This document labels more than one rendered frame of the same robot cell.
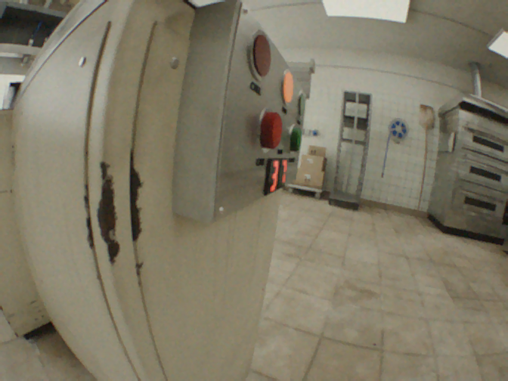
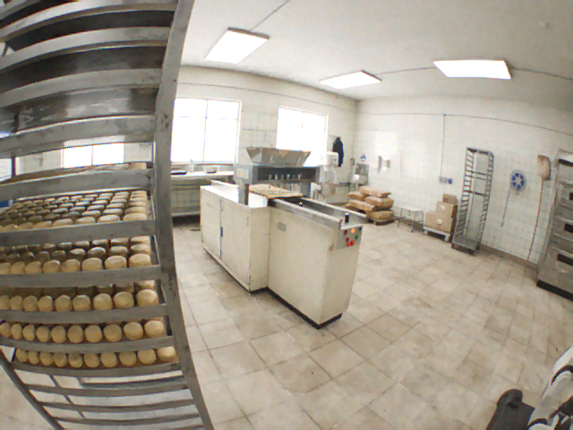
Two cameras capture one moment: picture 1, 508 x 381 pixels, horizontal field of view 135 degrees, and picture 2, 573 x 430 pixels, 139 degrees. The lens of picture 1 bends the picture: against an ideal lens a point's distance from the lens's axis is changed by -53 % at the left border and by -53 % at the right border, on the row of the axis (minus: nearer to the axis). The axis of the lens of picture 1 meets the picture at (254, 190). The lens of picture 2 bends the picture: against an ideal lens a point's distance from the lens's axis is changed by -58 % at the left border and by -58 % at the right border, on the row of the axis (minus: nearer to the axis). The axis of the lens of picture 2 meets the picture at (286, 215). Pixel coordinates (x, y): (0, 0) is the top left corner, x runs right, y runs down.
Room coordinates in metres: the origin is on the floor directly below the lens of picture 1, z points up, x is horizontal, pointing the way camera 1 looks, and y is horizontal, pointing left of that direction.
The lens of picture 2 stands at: (-1.36, -0.45, 1.27)
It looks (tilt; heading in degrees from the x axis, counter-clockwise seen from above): 14 degrees down; 31
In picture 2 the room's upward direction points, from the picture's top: 4 degrees clockwise
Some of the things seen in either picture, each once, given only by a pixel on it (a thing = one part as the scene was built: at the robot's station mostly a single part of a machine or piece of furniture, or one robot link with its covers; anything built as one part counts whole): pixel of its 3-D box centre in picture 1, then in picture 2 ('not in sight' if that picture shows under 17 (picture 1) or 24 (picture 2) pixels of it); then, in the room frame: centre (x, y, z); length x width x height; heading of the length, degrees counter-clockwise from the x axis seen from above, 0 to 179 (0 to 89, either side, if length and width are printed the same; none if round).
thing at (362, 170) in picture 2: not in sight; (360, 174); (5.02, 1.27, 0.93); 0.99 x 0.38 x 1.09; 64
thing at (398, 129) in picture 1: (396, 148); (515, 200); (3.34, -2.38, 1.10); 0.41 x 0.17 x 1.10; 64
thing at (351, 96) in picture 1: (352, 149); (475, 200); (3.38, -1.51, 0.93); 0.64 x 0.51 x 1.78; 157
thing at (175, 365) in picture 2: not in sight; (81, 370); (-1.40, 0.09, 0.78); 0.64 x 0.03 x 0.03; 153
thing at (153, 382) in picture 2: not in sight; (131, 383); (-1.23, 0.44, 0.24); 0.64 x 0.03 x 0.03; 153
